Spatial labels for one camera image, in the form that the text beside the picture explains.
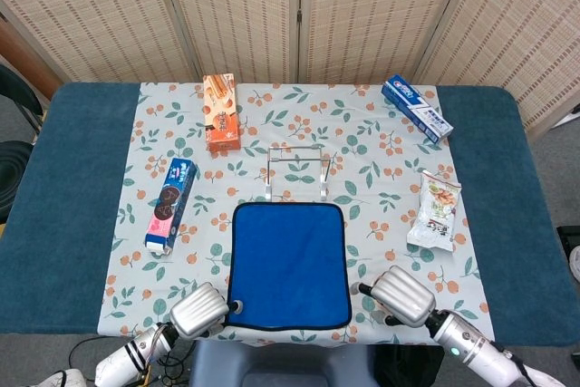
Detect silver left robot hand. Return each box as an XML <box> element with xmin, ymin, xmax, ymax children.
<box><xmin>169</xmin><ymin>281</ymin><xmax>244</xmax><ymax>338</ymax></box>

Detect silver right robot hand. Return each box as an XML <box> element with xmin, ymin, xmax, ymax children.
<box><xmin>351</xmin><ymin>265</ymin><xmax>438</xmax><ymax>328</ymax></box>

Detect blue black-edged mat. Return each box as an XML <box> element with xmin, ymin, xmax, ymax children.
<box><xmin>226</xmin><ymin>200</ymin><xmax>353</xmax><ymax>330</ymax></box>

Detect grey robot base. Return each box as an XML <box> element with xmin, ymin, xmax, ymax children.
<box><xmin>188</xmin><ymin>341</ymin><xmax>380</xmax><ymax>387</ymax></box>

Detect white nut snack bag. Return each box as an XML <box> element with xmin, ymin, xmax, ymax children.
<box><xmin>406</xmin><ymin>169</ymin><xmax>463</xmax><ymax>252</ymax></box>

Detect black fabric cloth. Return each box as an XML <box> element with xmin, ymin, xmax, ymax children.
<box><xmin>378</xmin><ymin>344</ymin><xmax>445</xmax><ymax>387</ymax></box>

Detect blue chocolate cookie box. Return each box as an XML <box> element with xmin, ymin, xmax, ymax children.
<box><xmin>144</xmin><ymin>157</ymin><xmax>198</xmax><ymax>256</ymax></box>

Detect white sneaker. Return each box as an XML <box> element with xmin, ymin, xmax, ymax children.
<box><xmin>43</xmin><ymin>368</ymin><xmax>87</xmax><ymax>387</ymax></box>

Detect black plastic tray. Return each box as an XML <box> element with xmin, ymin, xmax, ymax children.
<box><xmin>556</xmin><ymin>225</ymin><xmax>580</xmax><ymax>255</ymax></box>

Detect blue white toothpaste box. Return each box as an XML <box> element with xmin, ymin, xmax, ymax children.
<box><xmin>381</xmin><ymin>73</ymin><xmax>455</xmax><ymax>144</ymax></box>

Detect orange biscuit box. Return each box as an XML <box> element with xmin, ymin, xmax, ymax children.
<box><xmin>201</xmin><ymin>73</ymin><xmax>242</xmax><ymax>153</ymax></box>

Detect teal fabric table cover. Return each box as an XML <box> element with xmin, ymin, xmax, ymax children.
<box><xmin>0</xmin><ymin>82</ymin><xmax>570</xmax><ymax>347</ymax></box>

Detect floral print tablecloth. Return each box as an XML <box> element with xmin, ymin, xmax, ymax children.
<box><xmin>97</xmin><ymin>82</ymin><xmax>496</xmax><ymax>347</ymax></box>

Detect black ribbed round object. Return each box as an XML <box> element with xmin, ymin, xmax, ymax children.
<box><xmin>0</xmin><ymin>140</ymin><xmax>35</xmax><ymax>225</ymax></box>

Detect white object on floor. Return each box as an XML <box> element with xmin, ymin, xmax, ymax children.
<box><xmin>555</xmin><ymin>103</ymin><xmax>580</xmax><ymax>128</ymax></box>

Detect bamboo folding screen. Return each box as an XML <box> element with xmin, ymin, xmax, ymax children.
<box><xmin>0</xmin><ymin>0</ymin><xmax>580</xmax><ymax>134</ymax></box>

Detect black chair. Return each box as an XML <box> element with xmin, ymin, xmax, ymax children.
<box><xmin>0</xmin><ymin>63</ymin><xmax>46</xmax><ymax>134</ymax></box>

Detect brown wooden panel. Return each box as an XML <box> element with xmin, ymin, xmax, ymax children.
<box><xmin>0</xmin><ymin>15</ymin><xmax>63</xmax><ymax>101</ymax></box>

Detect black floor cables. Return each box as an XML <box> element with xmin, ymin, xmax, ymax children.
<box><xmin>67</xmin><ymin>336</ymin><xmax>198</xmax><ymax>387</ymax></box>

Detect metal wire stand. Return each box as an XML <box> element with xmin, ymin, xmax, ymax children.
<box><xmin>264</xmin><ymin>144</ymin><xmax>331</xmax><ymax>201</ymax></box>

